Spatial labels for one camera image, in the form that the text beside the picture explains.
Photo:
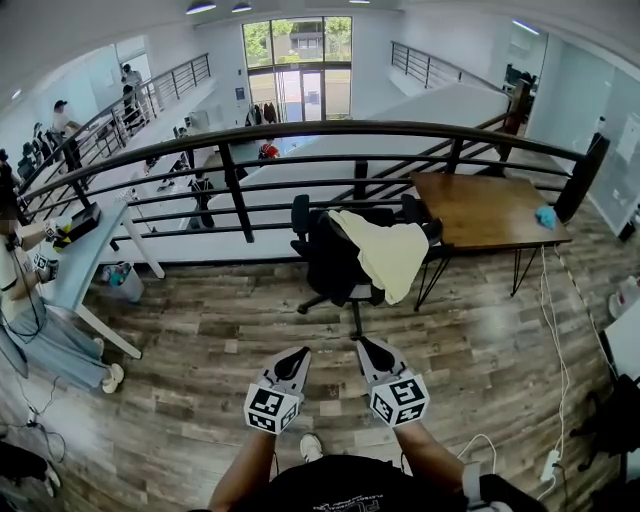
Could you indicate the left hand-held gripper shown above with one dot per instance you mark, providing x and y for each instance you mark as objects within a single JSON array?
[{"x": 270, "y": 407}]

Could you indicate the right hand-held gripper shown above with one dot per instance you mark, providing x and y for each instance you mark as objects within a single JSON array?
[{"x": 400, "y": 397}]

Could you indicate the pale yellow clothing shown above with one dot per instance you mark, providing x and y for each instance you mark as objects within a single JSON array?
[{"x": 395, "y": 255}]

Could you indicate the black office chair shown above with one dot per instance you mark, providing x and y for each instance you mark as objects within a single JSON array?
[{"x": 332, "y": 265}]

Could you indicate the person's left forearm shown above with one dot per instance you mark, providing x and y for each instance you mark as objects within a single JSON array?
[{"x": 242, "y": 475}]

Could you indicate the person's right forearm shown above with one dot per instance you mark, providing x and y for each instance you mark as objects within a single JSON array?
[{"x": 430, "y": 460}]

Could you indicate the person's white shoe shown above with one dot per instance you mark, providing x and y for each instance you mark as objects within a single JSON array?
[{"x": 311, "y": 447}]

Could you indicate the person's black shirt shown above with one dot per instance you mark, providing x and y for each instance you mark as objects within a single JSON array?
[{"x": 360, "y": 487}]

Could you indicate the wooden table with hairpin legs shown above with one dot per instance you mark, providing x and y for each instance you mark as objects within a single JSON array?
[{"x": 480, "y": 210}]

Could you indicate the grey waste bin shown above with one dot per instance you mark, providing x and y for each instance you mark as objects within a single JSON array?
[{"x": 125, "y": 285}]

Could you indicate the white power strip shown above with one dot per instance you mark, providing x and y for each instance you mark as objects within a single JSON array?
[{"x": 550, "y": 465}]

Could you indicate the blue cloth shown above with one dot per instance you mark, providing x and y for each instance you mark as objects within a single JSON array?
[{"x": 546, "y": 217}]

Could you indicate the black curved metal railing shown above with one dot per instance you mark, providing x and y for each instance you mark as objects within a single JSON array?
[{"x": 350, "y": 130}]

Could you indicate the white desk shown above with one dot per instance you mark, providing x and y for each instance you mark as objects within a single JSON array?
[{"x": 80, "y": 265}]

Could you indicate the white table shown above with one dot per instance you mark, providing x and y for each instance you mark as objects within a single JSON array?
[{"x": 625, "y": 345}]

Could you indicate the white shoes pair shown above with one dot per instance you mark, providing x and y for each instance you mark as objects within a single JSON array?
[{"x": 624, "y": 297}]

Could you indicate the black and yellow box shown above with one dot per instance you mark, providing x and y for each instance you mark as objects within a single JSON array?
[{"x": 77, "y": 225}]

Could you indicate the clothes rack with garments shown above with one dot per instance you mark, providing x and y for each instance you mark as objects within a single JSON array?
[{"x": 262, "y": 114}]

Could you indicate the black bag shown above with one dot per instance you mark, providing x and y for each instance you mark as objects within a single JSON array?
[{"x": 22, "y": 465}]

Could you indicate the large glass window door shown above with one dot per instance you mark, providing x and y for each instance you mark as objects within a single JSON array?
[{"x": 297, "y": 70}]

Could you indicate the black stair railing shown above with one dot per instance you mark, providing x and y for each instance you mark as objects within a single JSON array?
[{"x": 425, "y": 62}]

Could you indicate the black balcony railing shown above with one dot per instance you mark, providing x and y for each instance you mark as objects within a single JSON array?
[{"x": 165, "y": 85}]

